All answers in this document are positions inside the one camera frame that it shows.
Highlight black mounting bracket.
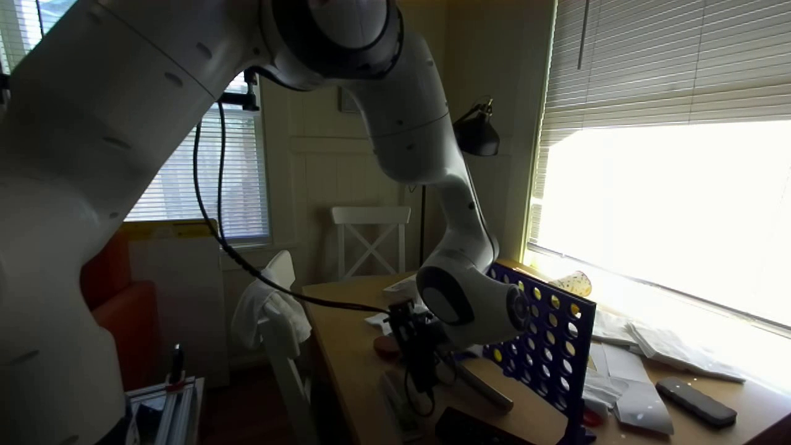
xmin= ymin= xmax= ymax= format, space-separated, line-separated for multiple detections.
xmin=217 ymin=70 xmax=263 ymax=113

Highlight orange armchair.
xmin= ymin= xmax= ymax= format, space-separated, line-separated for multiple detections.
xmin=79 ymin=232 xmax=165 ymax=391

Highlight tan flat bar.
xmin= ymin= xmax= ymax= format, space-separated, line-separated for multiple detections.
xmin=447 ymin=353 xmax=516 ymax=415

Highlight black rectangular device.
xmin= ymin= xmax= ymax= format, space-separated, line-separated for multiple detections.
xmin=432 ymin=402 xmax=540 ymax=445

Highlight white open box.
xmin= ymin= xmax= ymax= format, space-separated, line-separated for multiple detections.
xmin=121 ymin=374 xmax=208 ymax=445

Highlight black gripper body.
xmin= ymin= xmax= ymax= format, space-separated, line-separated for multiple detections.
xmin=386 ymin=295 xmax=452 ymax=371

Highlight black desk lamp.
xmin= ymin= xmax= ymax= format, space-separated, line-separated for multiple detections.
xmin=417 ymin=97 xmax=504 ymax=266

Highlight clear plastic cup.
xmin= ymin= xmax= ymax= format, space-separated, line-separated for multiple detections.
xmin=556 ymin=266 xmax=597 ymax=302

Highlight white draped chair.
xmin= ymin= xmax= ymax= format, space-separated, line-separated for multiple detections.
xmin=227 ymin=246 xmax=323 ymax=445

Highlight blue connect four board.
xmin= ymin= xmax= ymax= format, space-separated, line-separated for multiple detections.
xmin=479 ymin=259 xmax=599 ymax=445

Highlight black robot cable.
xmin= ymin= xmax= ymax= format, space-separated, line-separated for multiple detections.
xmin=191 ymin=70 xmax=390 ymax=316

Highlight red game disc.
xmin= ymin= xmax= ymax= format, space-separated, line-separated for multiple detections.
xmin=580 ymin=405 xmax=608 ymax=433

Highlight white window blind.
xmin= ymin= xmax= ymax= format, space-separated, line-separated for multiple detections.
xmin=121 ymin=71 xmax=275 ymax=246
xmin=530 ymin=0 xmax=791 ymax=145

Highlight white booklet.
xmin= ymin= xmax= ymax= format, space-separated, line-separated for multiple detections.
xmin=623 ymin=318 xmax=749 ymax=385

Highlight white wooden chair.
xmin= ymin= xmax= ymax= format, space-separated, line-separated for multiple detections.
xmin=328 ymin=203 xmax=414 ymax=282

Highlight black handled tool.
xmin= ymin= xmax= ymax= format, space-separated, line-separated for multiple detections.
xmin=165 ymin=339 xmax=189 ymax=391

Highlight white paper sheet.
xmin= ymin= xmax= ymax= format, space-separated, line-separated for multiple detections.
xmin=585 ymin=339 xmax=656 ymax=391
xmin=590 ymin=307 xmax=644 ymax=349
xmin=611 ymin=376 xmax=678 ymax=438

